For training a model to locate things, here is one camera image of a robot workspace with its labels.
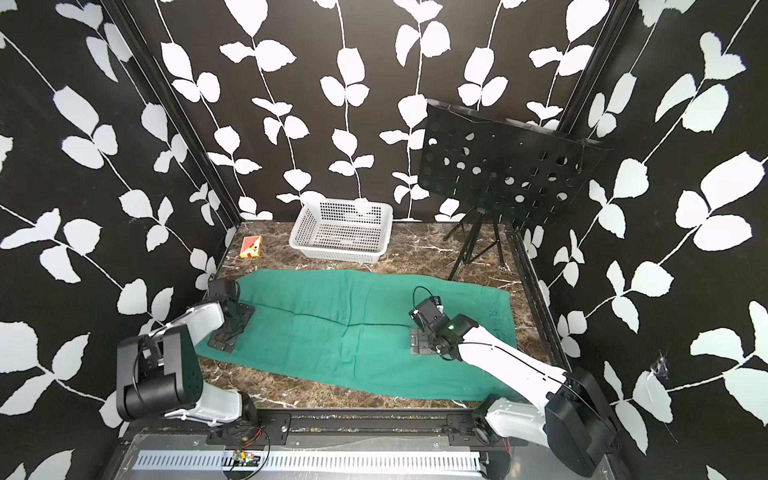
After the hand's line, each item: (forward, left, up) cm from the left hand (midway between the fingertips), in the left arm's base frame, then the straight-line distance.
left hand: (243, 319), depth 92 cm
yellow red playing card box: (+30, +5, 0) cm, 31 cm away
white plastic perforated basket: (+38, -29, -1) cm, 48 cm away
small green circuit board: (-36, -10, -2) cm, 38 cm away
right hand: (-10, -57, +5) cm, 58 cm away
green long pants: (-5, -35, +2) cm, 35 cm away
